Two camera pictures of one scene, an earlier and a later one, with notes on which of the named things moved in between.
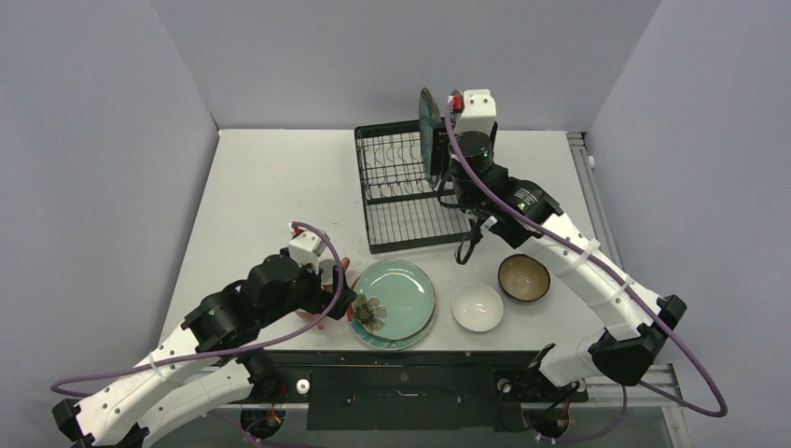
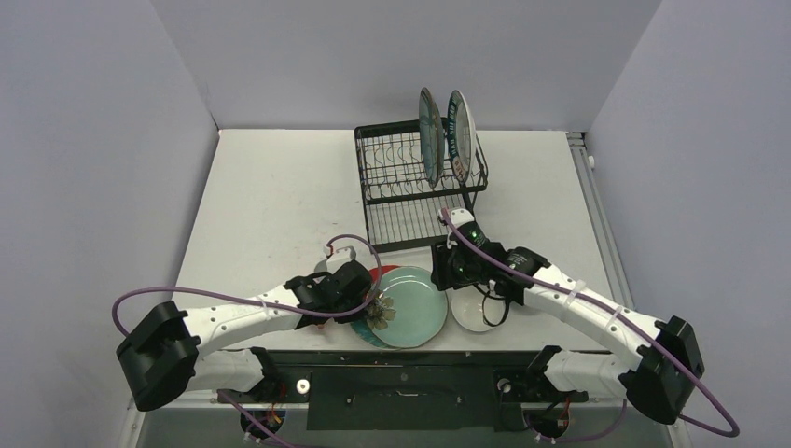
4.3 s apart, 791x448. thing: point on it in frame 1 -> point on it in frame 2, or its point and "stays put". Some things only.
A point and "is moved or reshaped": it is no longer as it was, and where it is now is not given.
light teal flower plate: [395, 299] is moved or reshaped
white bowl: [478, 307] stays put
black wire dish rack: [403, 209] stays put
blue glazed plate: [429, 118] stays put
